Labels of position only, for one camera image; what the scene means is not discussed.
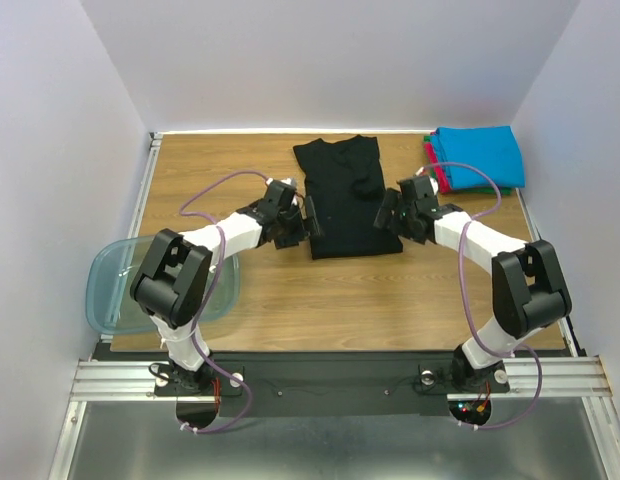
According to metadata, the black t-shirt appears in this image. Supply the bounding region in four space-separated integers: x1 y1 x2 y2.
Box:
293 135 403 260

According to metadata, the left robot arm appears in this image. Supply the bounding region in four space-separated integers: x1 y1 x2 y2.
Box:
130 197 321 394

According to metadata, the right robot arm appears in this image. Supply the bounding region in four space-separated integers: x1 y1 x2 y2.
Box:
374 187 572 390

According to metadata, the folded red t-shirt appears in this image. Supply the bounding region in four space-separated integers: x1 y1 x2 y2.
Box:
424 141 452 194

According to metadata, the folded green t-shirt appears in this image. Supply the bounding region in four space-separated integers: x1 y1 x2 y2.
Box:
423 133 494 194

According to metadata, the folded blue t-shirt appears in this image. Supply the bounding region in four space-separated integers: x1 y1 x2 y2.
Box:
430 126 526 190

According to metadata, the clear blue plastic bin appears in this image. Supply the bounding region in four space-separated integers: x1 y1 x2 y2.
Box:
85 236 240 335

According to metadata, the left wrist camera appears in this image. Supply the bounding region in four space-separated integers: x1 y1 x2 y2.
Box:
264 178 297 211

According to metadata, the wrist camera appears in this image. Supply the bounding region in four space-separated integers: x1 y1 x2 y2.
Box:
398 175 439 212
264 178 297 211

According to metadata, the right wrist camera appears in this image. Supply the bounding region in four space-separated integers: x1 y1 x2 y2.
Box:
398 175 439 212

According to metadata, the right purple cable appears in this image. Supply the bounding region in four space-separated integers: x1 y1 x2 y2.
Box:
420 162 544 431

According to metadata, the purple cable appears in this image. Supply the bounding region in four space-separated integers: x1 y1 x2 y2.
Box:
420 162 544 431
179 170 254 435

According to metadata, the left aluminium side rail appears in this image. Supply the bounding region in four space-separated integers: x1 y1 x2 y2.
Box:
127 132 164 238

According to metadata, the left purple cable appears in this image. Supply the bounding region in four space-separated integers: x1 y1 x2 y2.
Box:
179 170 254 435

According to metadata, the aluminium frame rail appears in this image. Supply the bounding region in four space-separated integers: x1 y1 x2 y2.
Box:
70 357 612 403

